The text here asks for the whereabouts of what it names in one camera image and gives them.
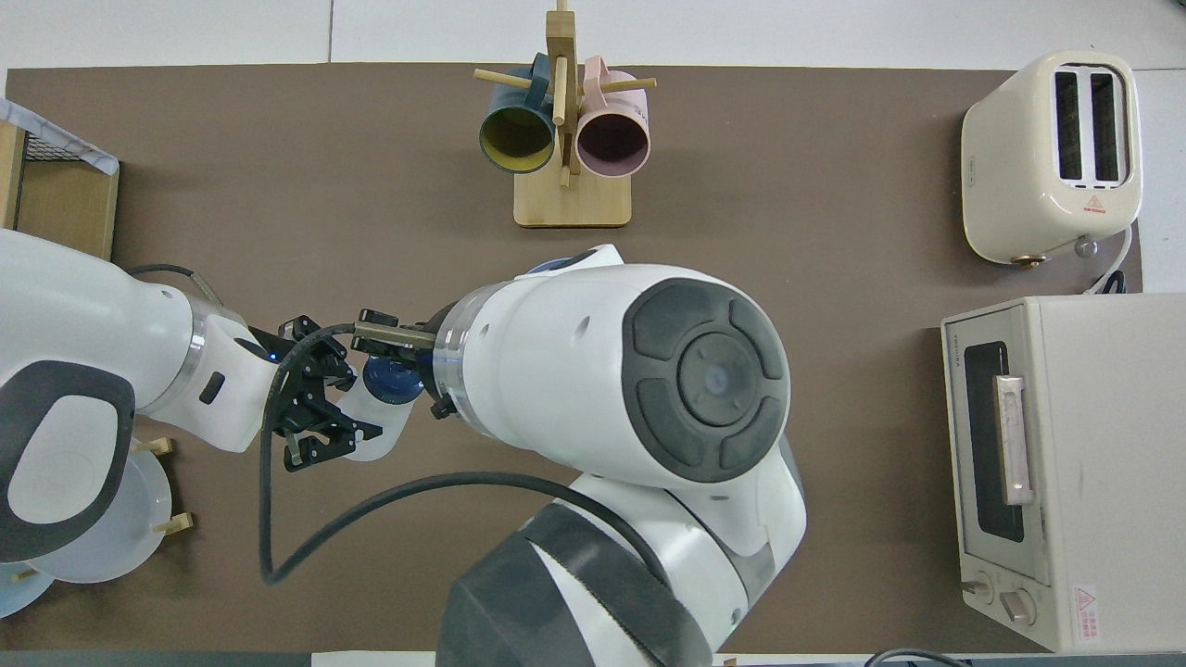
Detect cream toaster oven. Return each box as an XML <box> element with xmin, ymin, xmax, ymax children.
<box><xmin>940</xmin><ymin>294</ymin><xmax>1186</xmax><ymax>655</ymax></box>

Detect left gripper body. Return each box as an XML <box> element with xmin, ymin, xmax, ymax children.
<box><xmin>237</xmin><ymin>335</ymin><xmax>307</xmax><ymax>433</ymax></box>

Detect wooden mug tree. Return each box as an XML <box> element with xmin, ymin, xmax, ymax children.
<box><xmin>473</xmin><ymin>0</ymin><xmax>659</xmax><ymax>229</ymax></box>

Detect cream toaster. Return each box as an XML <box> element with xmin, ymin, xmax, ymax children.
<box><xmin>960</xmin><ymin>50</ymin><xmax>1144</xmax><ymax>271</ymax></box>

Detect white toaster cable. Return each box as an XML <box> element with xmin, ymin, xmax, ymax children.
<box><xmin>1082</xmin><ymin>225</ymin><xmax>1137</xmax><ymax>296</ymax></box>

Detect dark teal mug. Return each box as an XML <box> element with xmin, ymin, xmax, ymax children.
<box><xmin>477</xmin><ymin>52</ymin><xmax>558</xmax><ymax>175</ymax></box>

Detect pink mug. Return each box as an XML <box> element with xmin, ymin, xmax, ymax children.
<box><xmin>574</xmin><ymin>55</ymin><xmax>652</xmax><ymax>180</ymax></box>

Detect white plate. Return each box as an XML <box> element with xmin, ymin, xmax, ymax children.
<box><xmin>26</xmin><ymin>448</ymin><xmax>174</xmax><ymax>585</ymax></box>
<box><xmin>0</xmin><ymin>560</ymin><xmax>58</xmax><ymax>621</ymax></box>

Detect wooden box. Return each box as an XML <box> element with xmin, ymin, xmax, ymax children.
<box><xmin>0</xmin><ymin>120</ymin><xmax>121</xmax><ymax>263</ymax></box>

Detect white cloth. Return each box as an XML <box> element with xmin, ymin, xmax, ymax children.
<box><xmin>0</xmin><ymin>96</ymin><xmax>121</xmax><ymax>177</ymax></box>

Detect white plates on rack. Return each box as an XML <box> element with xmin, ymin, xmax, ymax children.
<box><xmin>9</xmin><ymin>435</ymin><xmax>196</xmax><ymax>586</ymax></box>

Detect white bottle with blue cap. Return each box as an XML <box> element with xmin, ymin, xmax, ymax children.
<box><xmin>337</xmin><ymin>357</ymin><xmax>426</xmax><ymax>463</ymax></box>

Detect black cable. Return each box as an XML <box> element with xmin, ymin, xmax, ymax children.
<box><xmin>864</xmin><ymin>648</ymin><xmax>972</xmax><ymax>667</ymax></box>
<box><xmin>123</xmin><ymin>263</ymin><xmax>226</xmax><ymax>308</ymax></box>
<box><xmin>259</xmin><ymin>321</ymin><xmax>674</xmax><ymax>587</ymax></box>

